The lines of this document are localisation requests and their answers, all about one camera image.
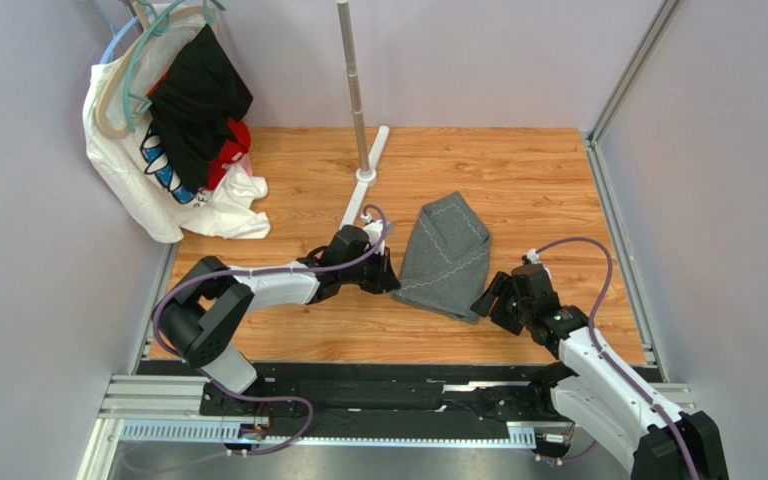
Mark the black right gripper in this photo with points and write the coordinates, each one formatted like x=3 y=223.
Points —
x=502 y=303

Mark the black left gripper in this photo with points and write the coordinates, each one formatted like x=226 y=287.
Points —
x=386 y=280

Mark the grey cloth napkin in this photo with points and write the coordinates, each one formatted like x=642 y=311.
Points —
x=447 y=260

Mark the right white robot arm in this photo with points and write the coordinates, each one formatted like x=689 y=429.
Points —
x=649 y=435

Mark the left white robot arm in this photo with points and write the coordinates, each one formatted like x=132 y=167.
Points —
x=199 y=317

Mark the white stand base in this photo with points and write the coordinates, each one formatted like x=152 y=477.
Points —
x=364 y=181

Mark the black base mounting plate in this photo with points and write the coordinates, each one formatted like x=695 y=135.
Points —
x=390 y=400

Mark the red garment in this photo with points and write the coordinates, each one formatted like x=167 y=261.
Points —
x=157 y=164

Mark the black garment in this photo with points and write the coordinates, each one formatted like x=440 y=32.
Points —
x=192 y=104

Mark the white T-shirt with print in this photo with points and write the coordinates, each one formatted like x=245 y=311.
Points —
x=225 y=212

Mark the silver metal stand pole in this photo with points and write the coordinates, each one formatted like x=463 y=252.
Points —
x=354 y=87

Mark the teal clothes hanger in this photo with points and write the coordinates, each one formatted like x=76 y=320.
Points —
x=160 y=52

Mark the beige clothes hanger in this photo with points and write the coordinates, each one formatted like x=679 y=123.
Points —
x=114 y=86

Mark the blue clothes hanger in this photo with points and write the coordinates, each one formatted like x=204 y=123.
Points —
x=109 y=52

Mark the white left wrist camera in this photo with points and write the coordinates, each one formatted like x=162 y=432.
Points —
x=377 y=231

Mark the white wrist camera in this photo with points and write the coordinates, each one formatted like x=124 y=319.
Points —
x=532 y=257
x=377 y=231

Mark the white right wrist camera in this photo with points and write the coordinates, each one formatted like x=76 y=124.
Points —
x=532 y=257

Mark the aluminium corner post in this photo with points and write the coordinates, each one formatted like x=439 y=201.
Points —
x=654 y=33

